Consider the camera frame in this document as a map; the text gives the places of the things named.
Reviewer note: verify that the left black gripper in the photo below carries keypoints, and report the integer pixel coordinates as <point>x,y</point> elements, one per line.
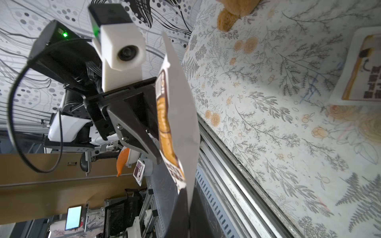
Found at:
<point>130,112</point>

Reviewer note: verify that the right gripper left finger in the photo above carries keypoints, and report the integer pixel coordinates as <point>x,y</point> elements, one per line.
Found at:
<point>179,223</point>

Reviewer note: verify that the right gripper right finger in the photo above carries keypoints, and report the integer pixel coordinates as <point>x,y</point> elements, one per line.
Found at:
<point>203,222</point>

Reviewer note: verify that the brown coffee bag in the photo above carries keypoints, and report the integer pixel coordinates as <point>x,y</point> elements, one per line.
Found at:
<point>179,135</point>
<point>360,81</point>

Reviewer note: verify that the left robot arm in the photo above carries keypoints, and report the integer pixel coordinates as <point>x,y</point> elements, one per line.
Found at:
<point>69,59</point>

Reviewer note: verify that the brown coffee bag top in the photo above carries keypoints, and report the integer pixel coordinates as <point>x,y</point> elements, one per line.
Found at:
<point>360,81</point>

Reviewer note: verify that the small lit screen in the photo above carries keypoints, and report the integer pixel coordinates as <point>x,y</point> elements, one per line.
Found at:
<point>73,217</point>

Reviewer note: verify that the brown wooden desk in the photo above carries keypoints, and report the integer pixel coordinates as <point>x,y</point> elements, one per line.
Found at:
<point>27,195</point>

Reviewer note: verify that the brown teddy bear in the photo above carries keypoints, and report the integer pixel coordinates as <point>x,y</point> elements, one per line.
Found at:
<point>234,10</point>

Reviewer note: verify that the grey cable duct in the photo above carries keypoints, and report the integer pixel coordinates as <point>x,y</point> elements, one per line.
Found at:
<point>217,219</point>

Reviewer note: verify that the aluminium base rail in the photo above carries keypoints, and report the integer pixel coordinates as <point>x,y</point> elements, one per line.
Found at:
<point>251,210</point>

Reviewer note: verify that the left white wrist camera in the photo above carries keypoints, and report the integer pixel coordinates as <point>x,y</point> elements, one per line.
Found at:
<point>119,44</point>

